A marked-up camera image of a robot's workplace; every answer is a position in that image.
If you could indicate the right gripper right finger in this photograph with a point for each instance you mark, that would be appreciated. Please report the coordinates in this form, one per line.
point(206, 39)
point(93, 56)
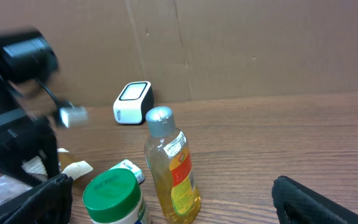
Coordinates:
point(297, 204)

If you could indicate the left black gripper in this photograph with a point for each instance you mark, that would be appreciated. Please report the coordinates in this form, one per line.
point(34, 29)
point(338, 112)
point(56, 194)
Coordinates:
point(23, 138)

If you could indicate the brown white snack wrapper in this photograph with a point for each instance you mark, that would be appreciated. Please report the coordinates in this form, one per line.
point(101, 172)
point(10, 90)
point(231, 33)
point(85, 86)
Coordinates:
point(67, 163)

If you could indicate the white barcode scanner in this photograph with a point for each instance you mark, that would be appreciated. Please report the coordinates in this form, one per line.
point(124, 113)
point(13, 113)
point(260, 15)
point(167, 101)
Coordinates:
point(134, 101)

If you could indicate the teal white tissue pack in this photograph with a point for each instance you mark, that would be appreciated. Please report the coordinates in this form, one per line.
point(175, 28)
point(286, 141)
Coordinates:
point(127, 164)

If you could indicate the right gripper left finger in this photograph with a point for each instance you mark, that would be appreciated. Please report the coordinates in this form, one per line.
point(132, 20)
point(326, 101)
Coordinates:
point(49, 202)

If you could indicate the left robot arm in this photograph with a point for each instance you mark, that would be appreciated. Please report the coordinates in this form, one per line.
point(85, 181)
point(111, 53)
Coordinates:
point(24, 56)

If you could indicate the green lid jar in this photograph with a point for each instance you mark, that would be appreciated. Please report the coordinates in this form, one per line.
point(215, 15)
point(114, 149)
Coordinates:
point(115, 197)

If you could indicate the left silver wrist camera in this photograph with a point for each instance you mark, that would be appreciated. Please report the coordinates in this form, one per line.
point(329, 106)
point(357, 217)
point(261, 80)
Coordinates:
point(73, 116)

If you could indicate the yellow dish soap bottle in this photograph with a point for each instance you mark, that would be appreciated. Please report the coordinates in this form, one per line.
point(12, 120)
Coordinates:
point(169, 160)

